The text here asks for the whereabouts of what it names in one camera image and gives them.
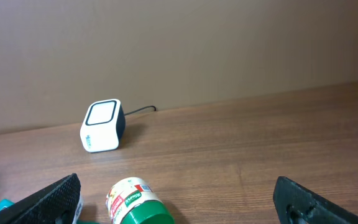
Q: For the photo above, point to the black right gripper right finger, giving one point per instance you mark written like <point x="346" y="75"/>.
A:
<point x="297" y="204"/>

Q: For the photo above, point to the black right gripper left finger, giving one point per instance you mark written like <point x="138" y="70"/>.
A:
<point x="56" y="203"/>

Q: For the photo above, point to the green 3M gloves package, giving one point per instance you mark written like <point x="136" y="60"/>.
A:
<point x="7" y="203"/>

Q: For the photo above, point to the green lid spice jar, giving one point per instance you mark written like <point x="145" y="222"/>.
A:
<point x="132" y="201"/>

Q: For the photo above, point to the white barcode scanner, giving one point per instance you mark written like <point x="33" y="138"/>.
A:
<point x="103" y="126"/>

